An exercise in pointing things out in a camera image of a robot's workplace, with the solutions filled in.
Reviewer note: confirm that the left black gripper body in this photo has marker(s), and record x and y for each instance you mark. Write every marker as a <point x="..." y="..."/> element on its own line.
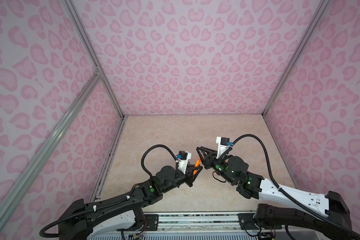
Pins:
<point x="189" y="178"/>

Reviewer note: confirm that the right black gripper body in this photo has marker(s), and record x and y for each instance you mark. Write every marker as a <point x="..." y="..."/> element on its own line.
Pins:
<point x="218" y="166"/>

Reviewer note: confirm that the orange pen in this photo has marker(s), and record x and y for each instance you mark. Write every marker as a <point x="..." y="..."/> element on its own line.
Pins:
<point x="197" y="165"/>

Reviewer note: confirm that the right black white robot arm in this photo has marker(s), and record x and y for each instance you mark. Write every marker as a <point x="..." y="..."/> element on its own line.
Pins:
<point x="324" y="213"/>

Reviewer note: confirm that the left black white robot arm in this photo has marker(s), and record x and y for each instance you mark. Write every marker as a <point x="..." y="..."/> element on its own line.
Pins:
<point x="80" y="219"/>

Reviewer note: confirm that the right corner aluminium profile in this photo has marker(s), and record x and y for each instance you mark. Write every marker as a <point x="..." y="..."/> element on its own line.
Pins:
<point x="310" y="29"/>

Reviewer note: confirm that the corner aluminium profile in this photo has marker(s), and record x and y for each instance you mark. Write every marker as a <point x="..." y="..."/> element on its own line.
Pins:
<point x="310" y="29"/>
<point x="79" y="26"/>

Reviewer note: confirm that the left corner aluminium profile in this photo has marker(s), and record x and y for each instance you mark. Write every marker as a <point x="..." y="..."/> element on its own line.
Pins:
<point x="79" y="26"/>

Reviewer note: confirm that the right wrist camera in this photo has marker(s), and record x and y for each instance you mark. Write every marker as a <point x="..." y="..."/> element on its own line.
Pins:
<point x="223" y="144"/>

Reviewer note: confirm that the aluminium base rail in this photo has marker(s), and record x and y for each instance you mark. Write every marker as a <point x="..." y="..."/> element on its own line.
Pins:
<point x="190" y="226"/>

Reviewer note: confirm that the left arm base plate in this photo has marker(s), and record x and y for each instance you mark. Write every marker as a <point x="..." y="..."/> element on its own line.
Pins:
<point x="152" y="222"/>

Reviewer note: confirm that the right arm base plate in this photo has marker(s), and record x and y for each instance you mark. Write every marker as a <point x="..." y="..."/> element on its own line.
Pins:
<point x="247" y="222"/>

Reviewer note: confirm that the diagonal aluminium wall profile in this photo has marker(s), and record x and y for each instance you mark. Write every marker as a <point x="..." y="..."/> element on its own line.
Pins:
<point x="18" y="190"/>

